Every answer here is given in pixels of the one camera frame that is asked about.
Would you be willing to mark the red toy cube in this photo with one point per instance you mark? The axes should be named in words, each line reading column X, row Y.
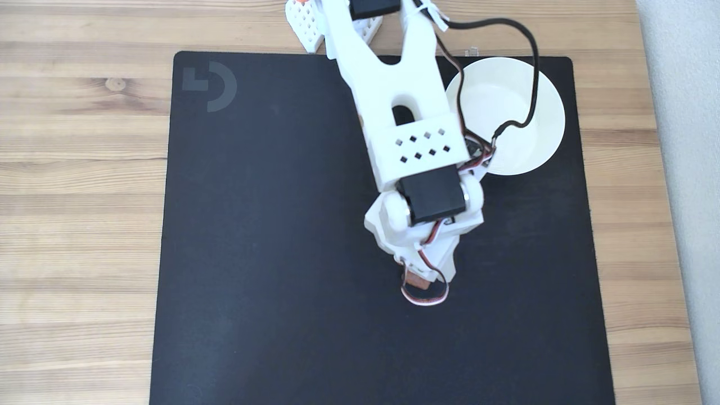
column 416, row 279

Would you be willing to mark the white round plate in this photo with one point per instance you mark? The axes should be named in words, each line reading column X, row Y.
column 506, row 107

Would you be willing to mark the black mouse mat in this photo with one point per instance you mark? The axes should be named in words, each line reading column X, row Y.
column 270, row 253

